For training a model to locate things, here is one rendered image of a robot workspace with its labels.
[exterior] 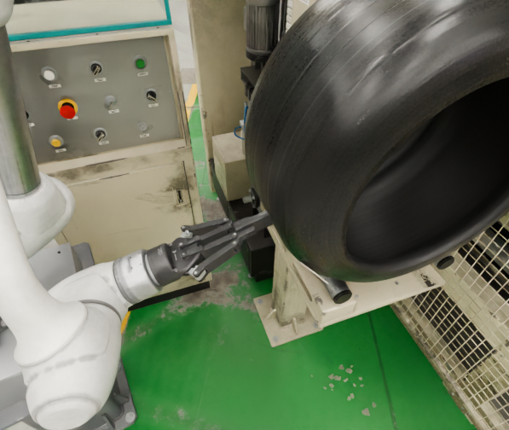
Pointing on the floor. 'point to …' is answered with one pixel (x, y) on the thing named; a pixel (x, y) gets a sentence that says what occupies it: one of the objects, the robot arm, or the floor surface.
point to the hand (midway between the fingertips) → (253, 224)
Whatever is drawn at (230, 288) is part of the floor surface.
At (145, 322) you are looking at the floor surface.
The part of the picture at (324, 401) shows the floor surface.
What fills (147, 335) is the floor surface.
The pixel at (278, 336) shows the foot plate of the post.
